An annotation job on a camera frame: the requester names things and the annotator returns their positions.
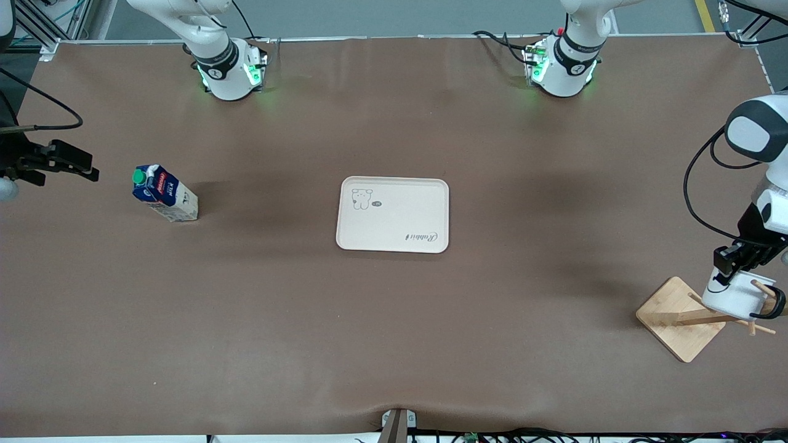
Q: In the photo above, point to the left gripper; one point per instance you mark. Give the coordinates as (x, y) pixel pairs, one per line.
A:
(756, 232)

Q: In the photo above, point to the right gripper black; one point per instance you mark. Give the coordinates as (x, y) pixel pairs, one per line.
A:
(15, 154)

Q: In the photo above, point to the blue milk carton green cap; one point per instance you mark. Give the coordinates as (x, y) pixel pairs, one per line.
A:
(163, 194)

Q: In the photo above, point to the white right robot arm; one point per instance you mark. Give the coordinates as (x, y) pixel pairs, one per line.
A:
(215, 61)

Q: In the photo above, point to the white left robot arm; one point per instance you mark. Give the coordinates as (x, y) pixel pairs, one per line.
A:
(566, 67)

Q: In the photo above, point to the cream tray with rabbit print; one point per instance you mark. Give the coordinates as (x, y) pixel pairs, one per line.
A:
(400, 215)

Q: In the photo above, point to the wooden mug stand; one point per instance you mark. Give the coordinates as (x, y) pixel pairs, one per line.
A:
(683, 341)

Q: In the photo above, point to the brown table mat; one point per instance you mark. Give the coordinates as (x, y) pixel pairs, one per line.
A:
(394, 338)

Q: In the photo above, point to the aluminium frame with black struts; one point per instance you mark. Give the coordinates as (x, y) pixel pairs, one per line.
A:
(52, 21)

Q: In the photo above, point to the grey metal table bracket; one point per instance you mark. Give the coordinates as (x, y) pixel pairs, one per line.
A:
(399, 424)

